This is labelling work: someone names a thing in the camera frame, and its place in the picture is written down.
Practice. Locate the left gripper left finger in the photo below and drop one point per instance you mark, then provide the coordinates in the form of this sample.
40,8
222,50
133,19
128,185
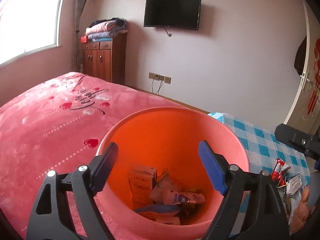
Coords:
65,207

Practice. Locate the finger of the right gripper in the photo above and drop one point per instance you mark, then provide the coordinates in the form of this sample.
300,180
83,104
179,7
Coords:
304,143

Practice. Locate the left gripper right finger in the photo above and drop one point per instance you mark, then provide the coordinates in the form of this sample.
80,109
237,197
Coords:
251,207

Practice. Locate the grey white bag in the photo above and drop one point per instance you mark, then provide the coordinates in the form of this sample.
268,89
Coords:
292,189

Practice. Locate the red snack wrapper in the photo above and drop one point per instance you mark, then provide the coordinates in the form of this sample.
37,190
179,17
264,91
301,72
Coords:
279,171

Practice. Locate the orange plastic trash bucket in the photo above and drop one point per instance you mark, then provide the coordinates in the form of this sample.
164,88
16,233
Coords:
166,138

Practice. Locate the trash inside bucket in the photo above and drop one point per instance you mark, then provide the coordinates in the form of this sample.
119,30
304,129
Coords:
160,197

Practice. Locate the person's right hand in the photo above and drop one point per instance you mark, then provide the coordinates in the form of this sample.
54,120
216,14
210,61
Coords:
301,213

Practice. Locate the white room door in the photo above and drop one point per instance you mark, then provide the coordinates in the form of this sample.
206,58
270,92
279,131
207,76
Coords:
304,112

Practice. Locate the blue white checkered tablecloth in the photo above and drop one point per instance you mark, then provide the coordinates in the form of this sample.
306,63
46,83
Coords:
263,149

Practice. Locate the pink heart-print bedspread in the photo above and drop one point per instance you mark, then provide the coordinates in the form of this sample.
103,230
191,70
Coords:
58,125

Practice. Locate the dark bag behind door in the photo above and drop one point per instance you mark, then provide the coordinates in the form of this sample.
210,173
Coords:
300,57

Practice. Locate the red Chinese knot decoration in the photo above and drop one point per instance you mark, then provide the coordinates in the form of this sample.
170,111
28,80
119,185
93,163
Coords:
315,95

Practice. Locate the brown wooden cabinet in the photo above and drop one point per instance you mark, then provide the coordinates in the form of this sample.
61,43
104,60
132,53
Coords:
106,59

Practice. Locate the folded blankets stack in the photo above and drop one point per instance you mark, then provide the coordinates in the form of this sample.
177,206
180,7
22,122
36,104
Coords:
104,30

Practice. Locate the window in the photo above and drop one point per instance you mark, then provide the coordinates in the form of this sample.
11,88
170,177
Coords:
28,26

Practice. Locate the silver door handle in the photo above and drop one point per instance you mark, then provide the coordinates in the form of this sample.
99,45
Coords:
305,81

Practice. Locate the wall power outlet strip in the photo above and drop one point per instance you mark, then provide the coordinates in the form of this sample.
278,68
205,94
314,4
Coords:
158,77

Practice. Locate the wall-mounted black television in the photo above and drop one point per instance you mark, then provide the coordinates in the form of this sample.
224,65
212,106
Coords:
184,14

